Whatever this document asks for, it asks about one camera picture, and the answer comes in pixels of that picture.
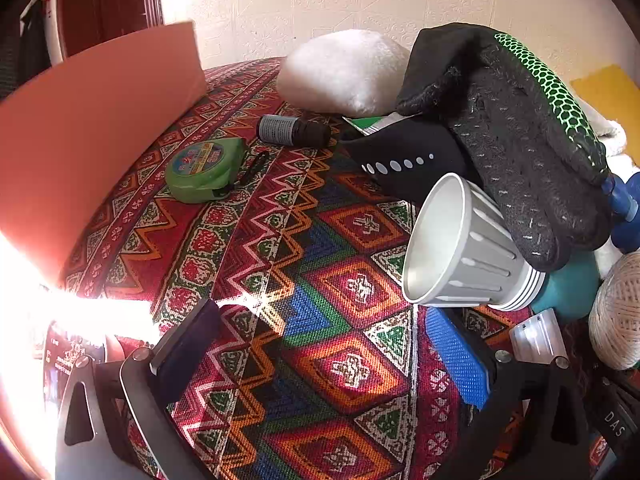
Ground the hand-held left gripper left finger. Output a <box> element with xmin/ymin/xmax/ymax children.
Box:
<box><xmin>54</xmin><ymin>299</ymin><xmax>223</xmax><ymax>480</ymax></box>

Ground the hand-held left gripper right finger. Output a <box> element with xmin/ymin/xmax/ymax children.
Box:
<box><xmin>425</xmin><ymin>306</ymin><xmax>601</xmax><ymax>480</ymax></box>

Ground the green tape measure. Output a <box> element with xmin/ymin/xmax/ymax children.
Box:
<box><xmin>164</xmin><ymin>137</ymin><xmax>272</xmax><ymax>204</ymax></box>

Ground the orange cardboard box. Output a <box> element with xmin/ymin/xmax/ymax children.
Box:
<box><xmin>0</xmin><ymin>20</ymin><xmax>208</xmax><ymax>291</ymax></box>

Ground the teal cloth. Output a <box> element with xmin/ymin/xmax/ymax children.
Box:
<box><xmin>530</xmin><ymin>250</ymin><xmax>601</xmax><ymax>321</ymax></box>

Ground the colourful patterned blanket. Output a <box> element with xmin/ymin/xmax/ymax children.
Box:
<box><xmin>42</xmin><ymin>57</ymin><xmax>616</xmax><ymax>480</ymax></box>

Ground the ball of cream twine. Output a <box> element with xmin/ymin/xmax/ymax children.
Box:
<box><xmin>588</xmin><ymin>252</ymin><xmax>640</xmax><ymax>371</ymax></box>

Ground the black glove green honeycomb print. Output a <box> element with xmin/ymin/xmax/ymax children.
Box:
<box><xmin>396</xmin><ymin>23</ymin><xmax>612</xmax><ymax>272</ymax></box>

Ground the black cloth with white dots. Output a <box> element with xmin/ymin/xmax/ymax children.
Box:
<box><xmin>340</xmin><ymin>122</ymin><xmax>483</xmax><ymax>206</ymax></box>

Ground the blue plastic object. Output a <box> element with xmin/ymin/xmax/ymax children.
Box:
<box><xmin>600</xmin><ymin>172</ymin><xmax>640</xmax><ymax>256</ymax></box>

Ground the dark small bottle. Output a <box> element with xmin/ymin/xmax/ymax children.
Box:
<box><xmin>256</xmin><ymin>114</ymin><xmax>332</xmax><ymax>148</ymax></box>

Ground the green and white packet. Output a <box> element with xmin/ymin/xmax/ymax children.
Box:
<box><xmin>342</xmin><ymin>112</ymin><xmax>416</xmax><ymax>136</ymax></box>

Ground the white towel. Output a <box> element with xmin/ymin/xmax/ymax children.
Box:
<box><xmin>575</xmin><ymin>95</ymin><xmax>631</xmax><ymax>156</ymax></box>

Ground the white plush pillow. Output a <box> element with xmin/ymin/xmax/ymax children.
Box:
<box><xmin>276</xmin><ymin>29</ymin><xmax>413</xmax><ymax>117</ymax></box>

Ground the dark red wooden door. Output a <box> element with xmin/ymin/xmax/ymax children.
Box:
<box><xmin>55</xmin><ymin>0</ymin><xmax>166</xmax><ymax>58</ymax></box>

